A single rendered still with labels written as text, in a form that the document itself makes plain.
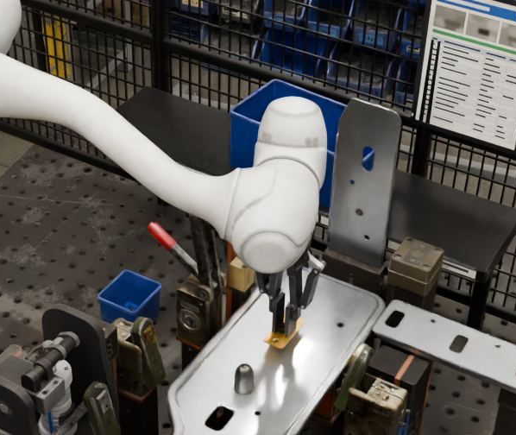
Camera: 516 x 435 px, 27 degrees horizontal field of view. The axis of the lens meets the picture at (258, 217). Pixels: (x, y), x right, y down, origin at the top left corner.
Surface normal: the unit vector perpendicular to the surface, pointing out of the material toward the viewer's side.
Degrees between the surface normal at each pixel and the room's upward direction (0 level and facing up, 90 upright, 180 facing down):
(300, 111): 7
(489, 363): 0
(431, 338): 0
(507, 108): 90
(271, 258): 91
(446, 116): 90
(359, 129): 90
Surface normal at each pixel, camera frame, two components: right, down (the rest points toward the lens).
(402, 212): 0.03, -0.79
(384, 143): -0.50, 0.51
